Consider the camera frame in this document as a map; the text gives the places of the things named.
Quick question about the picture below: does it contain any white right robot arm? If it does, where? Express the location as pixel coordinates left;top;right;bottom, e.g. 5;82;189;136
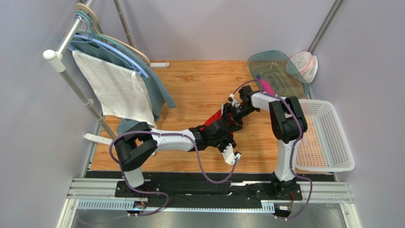
221;86;308;192

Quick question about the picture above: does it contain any light blue plastic hanger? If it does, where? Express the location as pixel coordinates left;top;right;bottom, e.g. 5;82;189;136
72;30;149;79

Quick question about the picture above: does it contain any teal blue hanging garment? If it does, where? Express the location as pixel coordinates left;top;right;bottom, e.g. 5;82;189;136
69;39;176;134

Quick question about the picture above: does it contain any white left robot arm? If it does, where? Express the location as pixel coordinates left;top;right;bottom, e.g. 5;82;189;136
109;120;241;188

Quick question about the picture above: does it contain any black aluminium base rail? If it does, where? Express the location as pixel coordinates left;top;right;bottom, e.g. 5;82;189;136
67;172;354;213

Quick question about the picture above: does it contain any red paper napkin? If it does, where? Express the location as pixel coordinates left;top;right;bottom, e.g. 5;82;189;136
200;109;222;130

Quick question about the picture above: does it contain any pink item in tray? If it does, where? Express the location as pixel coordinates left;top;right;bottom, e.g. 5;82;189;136
258;79;276;97

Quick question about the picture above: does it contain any white perforated plastic basket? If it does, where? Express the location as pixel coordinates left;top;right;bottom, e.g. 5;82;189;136
296;99;355;172

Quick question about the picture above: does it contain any white mesh laundry bag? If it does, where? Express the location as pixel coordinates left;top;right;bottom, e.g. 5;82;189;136
289;51;318;83

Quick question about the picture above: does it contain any white clothes rack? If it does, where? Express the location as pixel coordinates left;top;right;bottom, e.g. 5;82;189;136
43;0;170;145

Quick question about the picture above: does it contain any translucent teal plastic tray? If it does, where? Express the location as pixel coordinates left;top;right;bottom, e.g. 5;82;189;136
247;50;310;99

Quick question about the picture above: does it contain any wooden clothes hanger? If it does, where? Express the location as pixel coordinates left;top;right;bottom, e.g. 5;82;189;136
75;0;152;67

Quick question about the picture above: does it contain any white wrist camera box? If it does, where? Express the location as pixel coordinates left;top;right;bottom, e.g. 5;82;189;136
222;144;241;165

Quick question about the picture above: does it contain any white terry towel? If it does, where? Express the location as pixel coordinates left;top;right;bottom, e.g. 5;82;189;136
72;50;155;126

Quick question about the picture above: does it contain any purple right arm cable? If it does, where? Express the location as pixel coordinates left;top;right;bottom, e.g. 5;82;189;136
231;79;314;220

